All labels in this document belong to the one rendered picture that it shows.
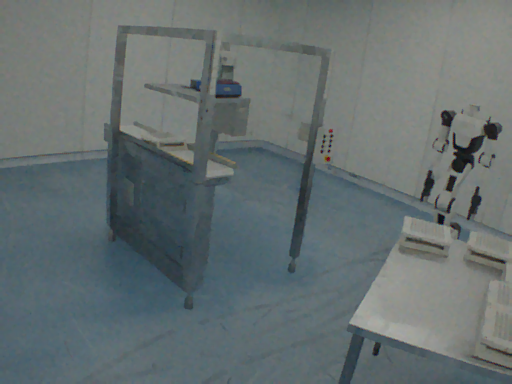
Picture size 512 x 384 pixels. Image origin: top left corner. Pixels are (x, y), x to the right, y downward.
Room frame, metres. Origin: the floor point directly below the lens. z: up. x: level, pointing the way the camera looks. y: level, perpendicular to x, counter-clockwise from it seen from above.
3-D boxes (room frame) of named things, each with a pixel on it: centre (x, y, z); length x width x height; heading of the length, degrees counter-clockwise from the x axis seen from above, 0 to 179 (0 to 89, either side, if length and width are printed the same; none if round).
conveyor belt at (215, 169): (3.00, 0.80, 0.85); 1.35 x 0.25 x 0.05; 47
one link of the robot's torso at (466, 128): (3.62, -1.63, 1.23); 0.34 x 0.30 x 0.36; 45
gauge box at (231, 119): (2.70, 0.30, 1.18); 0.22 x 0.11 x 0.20; 47
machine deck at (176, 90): (2.73, 0.54, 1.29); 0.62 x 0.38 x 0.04; 47
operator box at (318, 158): (3.09, -0.35, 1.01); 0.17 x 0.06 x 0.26; 137
